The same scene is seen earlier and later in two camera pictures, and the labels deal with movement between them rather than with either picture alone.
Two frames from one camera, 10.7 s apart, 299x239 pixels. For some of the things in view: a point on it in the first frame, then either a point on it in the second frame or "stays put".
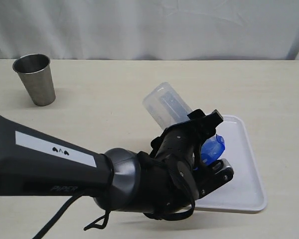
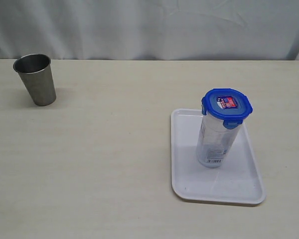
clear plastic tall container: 166,106 to 215,141
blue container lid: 211,149 to 227,106
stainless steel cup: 35,70 stays put
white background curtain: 150,30 stays put
